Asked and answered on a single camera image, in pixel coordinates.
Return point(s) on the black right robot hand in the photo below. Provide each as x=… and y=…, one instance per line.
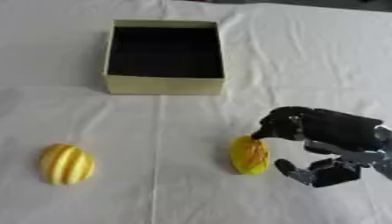
x=326, y=125

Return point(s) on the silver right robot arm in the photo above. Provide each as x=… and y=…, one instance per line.
x=384, y=151

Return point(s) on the tan box with black inside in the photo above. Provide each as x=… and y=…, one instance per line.
x=164, y=57

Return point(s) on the yellow-orange oval toy fruit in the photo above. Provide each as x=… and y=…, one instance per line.
x=249, y=155

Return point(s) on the yellow ridged toy fruit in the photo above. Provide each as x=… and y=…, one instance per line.
x=67, y=164

